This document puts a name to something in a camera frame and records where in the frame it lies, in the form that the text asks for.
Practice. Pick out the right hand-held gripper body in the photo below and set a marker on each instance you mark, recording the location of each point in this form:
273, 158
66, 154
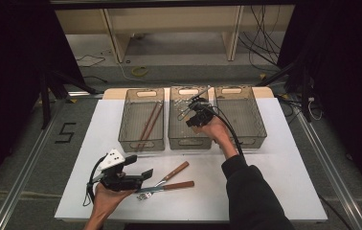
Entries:
205, 116

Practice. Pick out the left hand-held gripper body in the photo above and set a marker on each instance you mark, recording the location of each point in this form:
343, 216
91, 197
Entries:
121, 182

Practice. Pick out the smoky clear plastic bin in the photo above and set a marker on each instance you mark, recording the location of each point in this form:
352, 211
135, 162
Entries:
179, 132
134, 123
246, 118

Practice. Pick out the person's right hand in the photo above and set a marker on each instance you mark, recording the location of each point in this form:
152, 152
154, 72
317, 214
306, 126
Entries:
215, 131

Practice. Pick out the person's left hand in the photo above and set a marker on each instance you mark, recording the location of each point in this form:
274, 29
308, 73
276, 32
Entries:
105, 202

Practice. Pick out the white table board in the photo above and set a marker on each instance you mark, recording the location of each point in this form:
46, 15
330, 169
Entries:
105, 134

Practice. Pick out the yellow tape roll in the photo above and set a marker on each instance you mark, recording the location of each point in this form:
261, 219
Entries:
133, 72

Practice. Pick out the light wooden shelf unit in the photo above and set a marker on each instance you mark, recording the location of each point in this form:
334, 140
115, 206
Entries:
169, 19

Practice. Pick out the black metal stand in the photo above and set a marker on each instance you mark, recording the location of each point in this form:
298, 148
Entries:
305, 92
45, 102

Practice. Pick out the black curtain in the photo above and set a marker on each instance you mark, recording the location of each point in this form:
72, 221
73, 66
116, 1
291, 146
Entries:
354, 64
10, 64

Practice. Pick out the aluminium floor rail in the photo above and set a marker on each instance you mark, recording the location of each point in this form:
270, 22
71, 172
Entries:
329, 169
26, 169

